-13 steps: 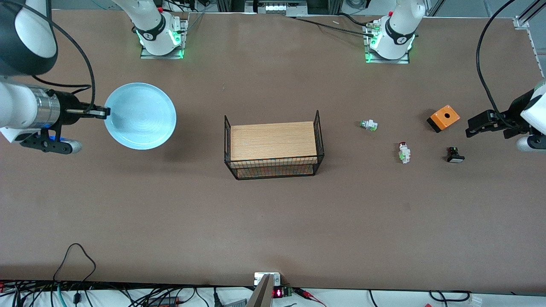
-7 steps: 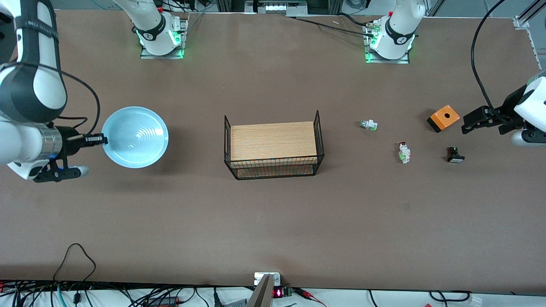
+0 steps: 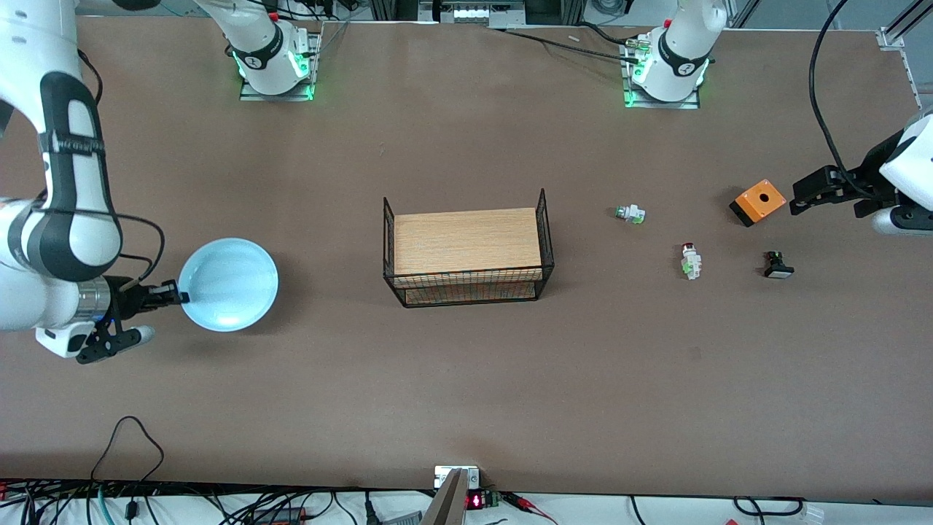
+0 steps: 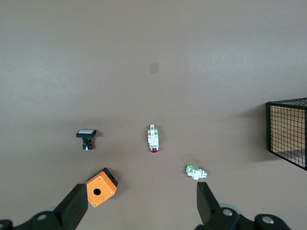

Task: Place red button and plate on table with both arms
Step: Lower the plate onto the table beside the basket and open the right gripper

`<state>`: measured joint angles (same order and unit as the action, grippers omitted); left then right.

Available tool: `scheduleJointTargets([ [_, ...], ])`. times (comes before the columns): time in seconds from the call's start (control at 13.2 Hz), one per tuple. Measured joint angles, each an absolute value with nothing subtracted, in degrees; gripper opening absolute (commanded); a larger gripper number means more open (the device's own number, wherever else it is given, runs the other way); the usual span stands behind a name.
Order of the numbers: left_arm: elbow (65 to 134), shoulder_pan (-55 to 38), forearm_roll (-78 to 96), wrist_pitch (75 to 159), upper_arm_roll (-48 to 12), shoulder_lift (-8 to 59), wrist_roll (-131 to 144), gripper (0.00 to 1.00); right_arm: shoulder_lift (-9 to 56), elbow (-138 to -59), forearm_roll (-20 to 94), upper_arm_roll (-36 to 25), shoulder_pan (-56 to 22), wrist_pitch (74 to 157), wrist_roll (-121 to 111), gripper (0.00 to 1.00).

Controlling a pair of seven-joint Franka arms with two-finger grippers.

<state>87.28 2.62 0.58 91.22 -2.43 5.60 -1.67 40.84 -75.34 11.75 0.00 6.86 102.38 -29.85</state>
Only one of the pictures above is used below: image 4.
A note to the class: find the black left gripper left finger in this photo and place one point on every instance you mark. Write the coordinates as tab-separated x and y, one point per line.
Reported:
72	206

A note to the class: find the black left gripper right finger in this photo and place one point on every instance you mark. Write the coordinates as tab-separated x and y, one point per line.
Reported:
208	206

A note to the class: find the red push button switch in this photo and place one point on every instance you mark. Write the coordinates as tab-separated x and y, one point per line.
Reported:
153	139

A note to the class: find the black square push button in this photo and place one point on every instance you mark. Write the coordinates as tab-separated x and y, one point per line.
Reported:
86	136

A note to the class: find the wooden shelf board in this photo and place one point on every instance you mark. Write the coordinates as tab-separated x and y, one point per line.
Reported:
287	127

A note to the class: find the brown tape patch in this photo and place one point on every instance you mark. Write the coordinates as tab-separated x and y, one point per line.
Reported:
153	68

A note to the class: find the orange button enclosure box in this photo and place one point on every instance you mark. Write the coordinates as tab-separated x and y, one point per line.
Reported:
100	191

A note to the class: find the green push button switch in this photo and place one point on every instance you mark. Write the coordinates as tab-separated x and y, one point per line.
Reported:
196	172

